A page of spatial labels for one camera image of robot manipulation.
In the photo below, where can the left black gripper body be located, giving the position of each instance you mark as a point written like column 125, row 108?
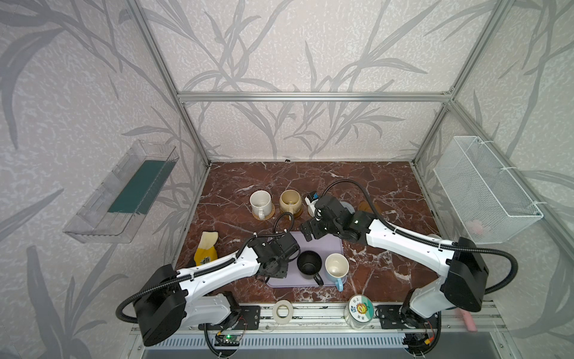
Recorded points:
column 279, row 271

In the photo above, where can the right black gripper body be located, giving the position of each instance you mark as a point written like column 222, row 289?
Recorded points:
column 318, row 228

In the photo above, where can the black mug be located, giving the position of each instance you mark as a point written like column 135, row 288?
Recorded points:
column 309, row 264

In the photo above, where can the beige mug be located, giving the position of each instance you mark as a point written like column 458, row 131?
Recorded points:
column 290, row 200

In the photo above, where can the white mug blue handle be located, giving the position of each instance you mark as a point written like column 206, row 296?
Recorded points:
column 337, row 268

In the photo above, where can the grey round coaster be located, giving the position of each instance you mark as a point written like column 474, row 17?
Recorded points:
column 348, row 206

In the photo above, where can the amber brown coaster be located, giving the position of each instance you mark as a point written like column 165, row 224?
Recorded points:
column 365, row 207

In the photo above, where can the brown wooden coaster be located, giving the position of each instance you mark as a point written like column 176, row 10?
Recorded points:
column 298, row 213

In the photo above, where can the woven cork coaster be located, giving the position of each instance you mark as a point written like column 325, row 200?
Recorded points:
column 263, row 215

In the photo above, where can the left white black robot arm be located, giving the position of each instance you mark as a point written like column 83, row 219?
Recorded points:
column 173, row 299

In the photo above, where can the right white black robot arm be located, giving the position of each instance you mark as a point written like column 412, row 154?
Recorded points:
column 461, row 271

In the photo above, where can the lavender plastic tray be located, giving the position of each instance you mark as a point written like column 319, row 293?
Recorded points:
column 324, row 247

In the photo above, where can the white tape roll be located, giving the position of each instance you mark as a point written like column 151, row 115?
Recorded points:
column 283, row 312

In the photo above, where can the yellow work glove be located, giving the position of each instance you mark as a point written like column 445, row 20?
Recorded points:
column 206, row 252

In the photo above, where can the round lidded container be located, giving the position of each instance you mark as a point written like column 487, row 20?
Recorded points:
column 359, row 312

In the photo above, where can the pink object in basket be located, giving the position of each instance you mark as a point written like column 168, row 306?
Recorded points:
column 475, row 227

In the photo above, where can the pink purple spatula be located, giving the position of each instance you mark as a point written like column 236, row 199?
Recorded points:
column 468, row 320

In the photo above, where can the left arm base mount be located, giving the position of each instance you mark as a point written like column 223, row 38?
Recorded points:
column 240, row 318

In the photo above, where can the aluminium front rail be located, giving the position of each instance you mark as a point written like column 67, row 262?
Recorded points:
column 329, row 317

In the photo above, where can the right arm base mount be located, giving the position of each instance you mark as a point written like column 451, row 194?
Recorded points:
column 396, row 317

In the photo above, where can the white wire mesh basket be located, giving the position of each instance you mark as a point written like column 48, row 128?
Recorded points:
column 480, row 187

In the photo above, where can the clear plastic wall bin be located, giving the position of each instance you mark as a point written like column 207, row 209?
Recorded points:
column 117, row 209

